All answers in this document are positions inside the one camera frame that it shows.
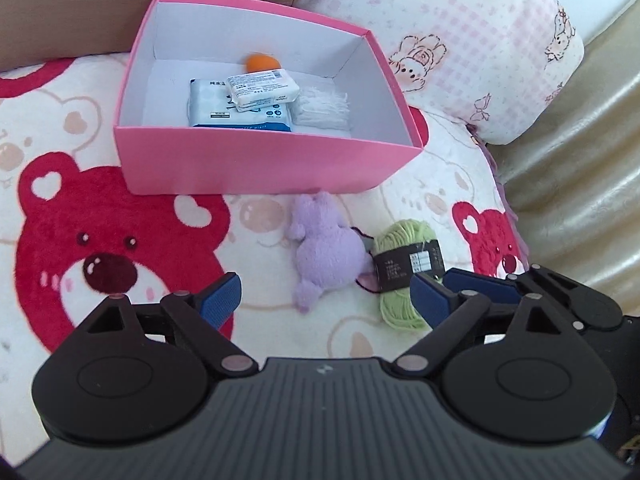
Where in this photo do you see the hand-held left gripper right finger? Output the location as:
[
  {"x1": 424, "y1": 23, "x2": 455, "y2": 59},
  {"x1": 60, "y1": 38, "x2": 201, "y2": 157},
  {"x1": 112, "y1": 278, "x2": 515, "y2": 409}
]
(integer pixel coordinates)
[{"x1": 392, "y1": 272, "x2": 576, "y2": 378}]

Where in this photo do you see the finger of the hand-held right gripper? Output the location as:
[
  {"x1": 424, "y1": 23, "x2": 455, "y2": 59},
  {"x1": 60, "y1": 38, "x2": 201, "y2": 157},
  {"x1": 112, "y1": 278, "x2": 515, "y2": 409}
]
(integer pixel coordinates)
[{"x1": 444, "y1": 262, "x2": 591, "y2": 333}]

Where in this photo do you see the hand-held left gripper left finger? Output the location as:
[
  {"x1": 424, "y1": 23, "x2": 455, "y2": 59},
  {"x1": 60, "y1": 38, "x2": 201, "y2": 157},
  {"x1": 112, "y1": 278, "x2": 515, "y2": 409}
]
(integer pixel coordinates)
[{"x1": 75, "y1": 272, "x2": 258, "y2": 378}]

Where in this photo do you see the green yarn ball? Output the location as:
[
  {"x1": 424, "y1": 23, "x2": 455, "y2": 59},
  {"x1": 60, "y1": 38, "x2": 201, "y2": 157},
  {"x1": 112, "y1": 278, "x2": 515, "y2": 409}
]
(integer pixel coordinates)
[{"x1": 372, "y1": 219, "x2": 446, "y2": 332}]

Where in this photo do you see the purple plush toy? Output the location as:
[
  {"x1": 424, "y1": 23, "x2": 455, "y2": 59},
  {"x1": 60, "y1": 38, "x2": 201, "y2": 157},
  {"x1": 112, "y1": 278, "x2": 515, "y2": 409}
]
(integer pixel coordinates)
[{"x1": 285, "y1": 191, "x2": 376, "y2": 313}]

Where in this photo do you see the pink cardboard box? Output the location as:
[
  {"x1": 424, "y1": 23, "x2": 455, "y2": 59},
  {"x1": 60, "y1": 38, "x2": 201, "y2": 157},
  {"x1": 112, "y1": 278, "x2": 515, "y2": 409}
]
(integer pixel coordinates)
[{"x1": 112, "y1": 0, "x2": 426, "y2": 196}]

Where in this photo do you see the blue wet wipes pack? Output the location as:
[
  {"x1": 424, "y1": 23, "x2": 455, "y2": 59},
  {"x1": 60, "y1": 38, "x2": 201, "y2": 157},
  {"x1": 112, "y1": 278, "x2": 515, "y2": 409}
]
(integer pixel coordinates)
[{"x1": 187, "y1": 77, "x2": 293, "y2": 133}]

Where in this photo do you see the white cotton swabs bag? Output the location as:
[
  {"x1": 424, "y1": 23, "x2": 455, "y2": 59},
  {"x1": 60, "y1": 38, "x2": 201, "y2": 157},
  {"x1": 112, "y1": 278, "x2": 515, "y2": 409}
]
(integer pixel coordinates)
[{"x1": 292, "y1": 85, "x2": 353, "y2": 133}]

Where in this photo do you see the small white labelled packet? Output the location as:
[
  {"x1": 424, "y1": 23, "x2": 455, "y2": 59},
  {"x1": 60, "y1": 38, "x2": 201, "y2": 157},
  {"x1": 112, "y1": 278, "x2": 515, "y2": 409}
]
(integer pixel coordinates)
[{"x1": 227, "y1": 67, "x2": 301, "y2": 113}]

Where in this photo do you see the orange makeup sponge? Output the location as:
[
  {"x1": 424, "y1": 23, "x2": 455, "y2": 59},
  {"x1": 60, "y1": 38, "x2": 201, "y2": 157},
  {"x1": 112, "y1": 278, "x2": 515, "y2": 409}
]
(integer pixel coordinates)
[{"x1": 243, "y1": 52, "x2": 281, "y2": 73}]

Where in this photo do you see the red bear printed blanket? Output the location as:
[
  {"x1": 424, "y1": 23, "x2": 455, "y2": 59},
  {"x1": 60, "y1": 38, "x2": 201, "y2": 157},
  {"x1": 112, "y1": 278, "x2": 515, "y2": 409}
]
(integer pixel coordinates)
[{"x1": 0, "y1": 52, "x2": 531, "y2": 461}]

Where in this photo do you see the beige shiny fabric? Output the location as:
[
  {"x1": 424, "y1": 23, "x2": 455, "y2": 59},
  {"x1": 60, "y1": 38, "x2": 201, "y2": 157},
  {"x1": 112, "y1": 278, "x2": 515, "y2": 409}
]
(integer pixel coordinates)
[{"x1": 487, "y1": 0, "x2": 640, "y2": 311}]

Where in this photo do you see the pink checked bunny pillow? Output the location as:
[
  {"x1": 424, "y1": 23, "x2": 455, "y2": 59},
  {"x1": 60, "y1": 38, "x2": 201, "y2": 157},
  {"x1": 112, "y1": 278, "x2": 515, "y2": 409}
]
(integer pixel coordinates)
[{"x1": 297, "y1": 0, "x2": 586, "y2": 146}]

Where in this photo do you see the brown embroidered pillow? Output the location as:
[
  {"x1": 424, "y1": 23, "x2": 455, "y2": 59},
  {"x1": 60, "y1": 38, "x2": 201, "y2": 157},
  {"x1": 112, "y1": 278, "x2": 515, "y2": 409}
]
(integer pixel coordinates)
[{"x1": 0, "y1": 0, "x2": 313, "y2": 71}]

